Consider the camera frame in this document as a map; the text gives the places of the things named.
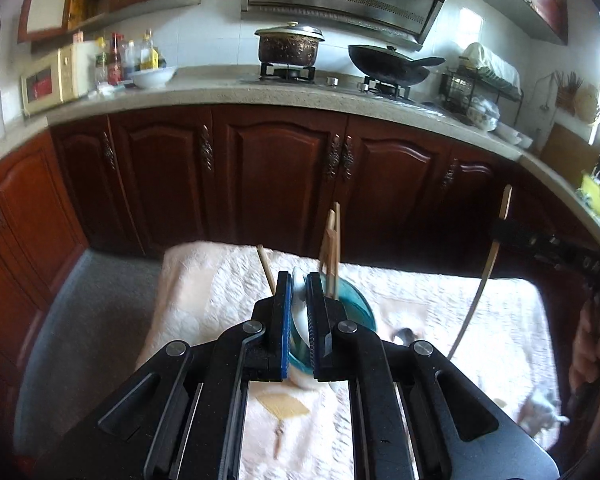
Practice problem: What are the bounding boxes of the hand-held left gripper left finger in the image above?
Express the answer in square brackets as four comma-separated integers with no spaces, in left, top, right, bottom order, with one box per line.
[40,270,294,480]

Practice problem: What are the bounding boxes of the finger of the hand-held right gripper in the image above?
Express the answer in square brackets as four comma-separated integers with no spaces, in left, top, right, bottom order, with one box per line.
[490,223,537,258]

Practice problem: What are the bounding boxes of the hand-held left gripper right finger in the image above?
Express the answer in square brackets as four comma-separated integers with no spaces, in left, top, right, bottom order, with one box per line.
[306,272,561,480]

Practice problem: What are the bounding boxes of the white ceramic spoon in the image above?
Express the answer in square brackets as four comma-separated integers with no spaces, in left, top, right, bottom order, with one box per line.
[291,266,312,351]

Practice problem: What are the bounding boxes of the wooden chopstick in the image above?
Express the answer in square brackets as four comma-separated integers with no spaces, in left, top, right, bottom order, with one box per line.
[329,201,342,297]
[257,243,276,295]
[448,184,514,360]
[319,208,337,282]

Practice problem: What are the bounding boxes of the teal-rimmed floral utensil holder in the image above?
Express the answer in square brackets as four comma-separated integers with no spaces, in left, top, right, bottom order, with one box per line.
[286,277,379,391]

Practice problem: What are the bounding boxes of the person's right hand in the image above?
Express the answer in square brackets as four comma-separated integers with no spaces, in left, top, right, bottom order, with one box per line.
[568,299,600,396]

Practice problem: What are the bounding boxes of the green white item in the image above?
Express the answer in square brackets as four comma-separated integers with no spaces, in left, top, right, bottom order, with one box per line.
[577,174,600,211]

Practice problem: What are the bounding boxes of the wooden cutting board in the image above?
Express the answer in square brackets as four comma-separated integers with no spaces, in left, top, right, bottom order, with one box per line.
[539,123,600,186]

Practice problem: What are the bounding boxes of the quilted cream tablecloth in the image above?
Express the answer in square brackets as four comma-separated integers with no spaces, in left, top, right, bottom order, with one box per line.
[135,242,564,480]

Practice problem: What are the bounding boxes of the floral ceramic tureen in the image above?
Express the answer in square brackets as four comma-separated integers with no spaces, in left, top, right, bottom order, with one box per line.
[467,99,501,131]

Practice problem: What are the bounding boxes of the white work glove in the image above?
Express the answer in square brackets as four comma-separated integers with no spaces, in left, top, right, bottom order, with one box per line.
[517,392,571,436]

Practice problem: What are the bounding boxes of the round woven mat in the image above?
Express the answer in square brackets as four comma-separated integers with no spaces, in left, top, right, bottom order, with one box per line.
[577,84,600,124]

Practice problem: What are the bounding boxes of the wooden base cabinets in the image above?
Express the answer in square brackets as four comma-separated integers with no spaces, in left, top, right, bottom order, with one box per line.
[0,104,600,401]

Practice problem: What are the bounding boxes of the white cloth cover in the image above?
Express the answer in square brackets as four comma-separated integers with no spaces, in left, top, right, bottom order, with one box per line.
[459,42,522,92]

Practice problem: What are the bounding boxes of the black wok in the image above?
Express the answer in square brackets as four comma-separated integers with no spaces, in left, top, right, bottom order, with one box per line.
[348,43,446,89]

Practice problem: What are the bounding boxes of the gas stove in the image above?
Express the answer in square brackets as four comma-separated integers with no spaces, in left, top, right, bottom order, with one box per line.
[238,62,434,106]

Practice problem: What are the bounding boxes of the speckled stone countertop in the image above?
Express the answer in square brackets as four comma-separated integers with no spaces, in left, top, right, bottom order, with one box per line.
[0,64,600,234]

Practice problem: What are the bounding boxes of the stained pot with lid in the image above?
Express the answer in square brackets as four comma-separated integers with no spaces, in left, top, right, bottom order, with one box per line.
[253,20,326,67]

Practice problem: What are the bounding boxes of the large white bowl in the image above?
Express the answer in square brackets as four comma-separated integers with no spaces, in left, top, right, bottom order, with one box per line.
[129,66,178,90]

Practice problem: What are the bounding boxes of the yellow oil bottle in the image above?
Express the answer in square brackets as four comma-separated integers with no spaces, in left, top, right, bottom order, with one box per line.
[139,29,160,71]

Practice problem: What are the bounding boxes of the clear bottle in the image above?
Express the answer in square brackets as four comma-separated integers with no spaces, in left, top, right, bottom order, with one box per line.
[123,39,139,80]

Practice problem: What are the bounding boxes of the cream microwave oven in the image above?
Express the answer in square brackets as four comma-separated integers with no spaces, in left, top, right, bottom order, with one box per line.
[20,42,99,116]

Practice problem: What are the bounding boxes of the wall chopstick basket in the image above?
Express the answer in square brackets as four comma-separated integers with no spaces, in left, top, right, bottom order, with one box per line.
[554,70,584,116]

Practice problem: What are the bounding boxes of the black wire dish rack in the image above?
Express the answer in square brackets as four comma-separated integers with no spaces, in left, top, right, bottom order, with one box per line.
[439,57,525,121]

